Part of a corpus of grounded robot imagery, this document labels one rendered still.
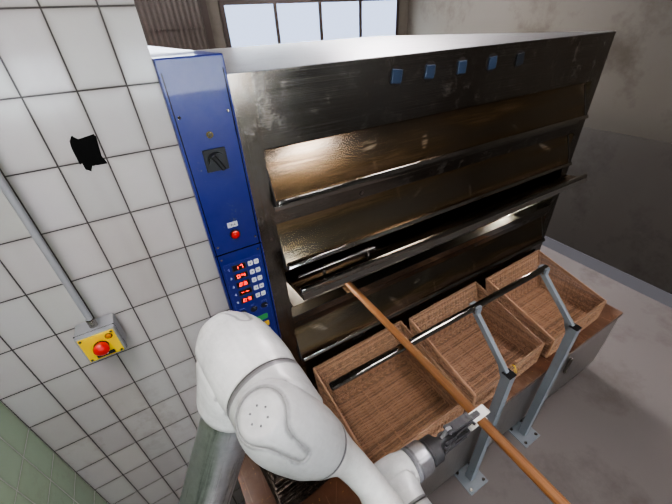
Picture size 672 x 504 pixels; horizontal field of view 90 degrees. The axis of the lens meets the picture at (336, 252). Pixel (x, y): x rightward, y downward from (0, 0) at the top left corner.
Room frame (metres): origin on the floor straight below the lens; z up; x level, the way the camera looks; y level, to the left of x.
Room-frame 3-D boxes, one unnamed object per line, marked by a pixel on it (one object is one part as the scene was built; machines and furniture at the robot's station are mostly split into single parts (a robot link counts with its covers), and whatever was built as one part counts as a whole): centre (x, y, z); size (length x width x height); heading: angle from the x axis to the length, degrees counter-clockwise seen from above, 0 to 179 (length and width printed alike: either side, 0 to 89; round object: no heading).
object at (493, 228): (1.48, -0.57, 1.16); 1.80 x 0.06 x 0.04; 119
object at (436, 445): (0.47, -0.25, 1.20); 0.09 x 0.07 x 0.08; 118
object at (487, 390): (1.24, -0.73, 0.72); 0.56 x 0.49 x 0.28; 120
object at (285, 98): (1.49, -0.57, 2.00); 1.80 x 0.08 x 0.21; 119
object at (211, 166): (0.91, 0.31, 1.92); 0.06 x 0.04 x 0.11; 119
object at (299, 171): (1.46, -0.59, 1.80); 1.79 x 0.11 x 0.19; 119
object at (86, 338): (0.70, 0.71, 1.46); 0.10 x 0.07 x 0.10; 119
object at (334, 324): (1.46, -0.59, 1.02); 1.79 x 0.11 x 0.19; 119
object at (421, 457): (0.43, -0.19, 1.20); 0.09 x 0.06 x 0.09; 28
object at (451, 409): (0.95, -0.21, 0.72); 0.56 x 0.49 x 0.28; 120
